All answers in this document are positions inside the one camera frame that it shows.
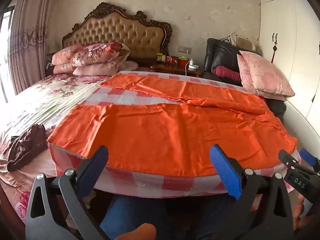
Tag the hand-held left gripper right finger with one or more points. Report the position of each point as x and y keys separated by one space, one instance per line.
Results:
x=225 y=170

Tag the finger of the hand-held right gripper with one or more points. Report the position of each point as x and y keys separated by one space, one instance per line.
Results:
x=308 y=156
x=287 y=158

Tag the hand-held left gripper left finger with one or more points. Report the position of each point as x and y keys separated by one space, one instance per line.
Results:
x=96 y=170

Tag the orange pants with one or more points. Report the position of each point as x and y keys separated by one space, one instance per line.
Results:
x=162 y=135

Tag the person's right hand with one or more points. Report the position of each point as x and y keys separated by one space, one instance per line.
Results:
x=300 y=205

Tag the person's blue jeans legs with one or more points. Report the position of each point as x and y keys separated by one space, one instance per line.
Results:
x=130 y=210

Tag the pink white checked cloth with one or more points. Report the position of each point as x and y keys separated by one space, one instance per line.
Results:
x=150 y=180

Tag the dark brown cloth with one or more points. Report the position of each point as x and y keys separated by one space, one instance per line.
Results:
x=27 y=145

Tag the orange rounded object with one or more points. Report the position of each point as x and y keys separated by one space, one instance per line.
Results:
x=136 y=232

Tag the pink square pillow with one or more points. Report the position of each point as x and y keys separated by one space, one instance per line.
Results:
x=267 y=73
x=243 y=77

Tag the floral bed sheet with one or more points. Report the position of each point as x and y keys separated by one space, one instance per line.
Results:
x=37 y=100

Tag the dark red bolster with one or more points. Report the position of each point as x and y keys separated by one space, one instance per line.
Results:
x=226 y=73

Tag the light pink flat pillow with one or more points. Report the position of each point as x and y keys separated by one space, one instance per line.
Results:
x=100 y=68

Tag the white round device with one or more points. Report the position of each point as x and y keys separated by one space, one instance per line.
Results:
x=193 y=67

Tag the red knot ornament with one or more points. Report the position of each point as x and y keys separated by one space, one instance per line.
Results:
x=274 y=50

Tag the white charger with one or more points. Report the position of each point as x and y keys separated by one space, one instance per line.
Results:
x=191 y=62

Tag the dark wooden nightstand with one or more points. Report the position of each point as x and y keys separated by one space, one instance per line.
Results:
x=170 y=70

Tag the white wardrobe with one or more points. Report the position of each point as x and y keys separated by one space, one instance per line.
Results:
x=295 y=42

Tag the black leather chair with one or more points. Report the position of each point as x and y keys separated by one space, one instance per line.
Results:
x=225 y=55

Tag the red box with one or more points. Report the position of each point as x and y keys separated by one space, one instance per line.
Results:
x=183 y=62
x=171 y=60

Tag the beige bag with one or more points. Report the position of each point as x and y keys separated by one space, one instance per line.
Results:
x=243 y=43

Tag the tufted carved wooden headboard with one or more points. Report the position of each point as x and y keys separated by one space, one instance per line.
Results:
x=117 y=30

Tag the pink striped curtain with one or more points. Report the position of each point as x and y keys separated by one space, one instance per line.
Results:
x=30 y=42

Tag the window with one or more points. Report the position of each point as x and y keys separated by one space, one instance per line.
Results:
x=6 y=55

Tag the wall socket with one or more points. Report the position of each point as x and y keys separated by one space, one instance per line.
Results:
x=184 y=50

